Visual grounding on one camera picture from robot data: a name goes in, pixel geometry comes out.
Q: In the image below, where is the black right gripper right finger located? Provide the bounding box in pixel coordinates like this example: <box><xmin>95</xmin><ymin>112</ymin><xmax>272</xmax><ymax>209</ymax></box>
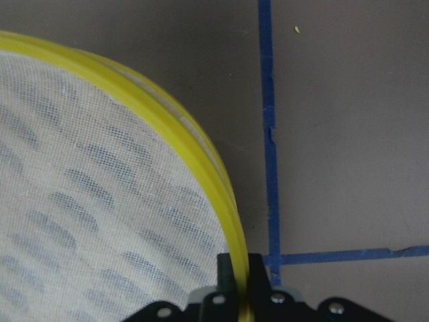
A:
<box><xmin>247</xmin><ymin>253</ymin><xmax>271</xmax><ymax>295</ymax></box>

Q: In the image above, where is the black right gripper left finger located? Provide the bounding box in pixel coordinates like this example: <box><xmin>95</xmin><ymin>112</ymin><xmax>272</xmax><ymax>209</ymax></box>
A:
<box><xmin>217</xmin><ymin>253</ymin><xmax>238</xmax><ymax>295</ymax></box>

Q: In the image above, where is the yellow steamer basket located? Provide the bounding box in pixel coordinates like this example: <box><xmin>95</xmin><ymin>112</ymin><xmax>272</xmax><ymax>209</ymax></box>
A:
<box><xmin>0</xmin><ymin>30</ymin><xmax>251</xmax><ymax>322</ymax></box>

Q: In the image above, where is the white steamer cloth liner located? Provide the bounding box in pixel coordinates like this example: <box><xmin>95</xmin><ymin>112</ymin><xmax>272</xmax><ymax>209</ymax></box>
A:
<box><xmin>0</xmin><ymin>52</ymin><xmax>232</xmax><ymax>322</ymax></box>

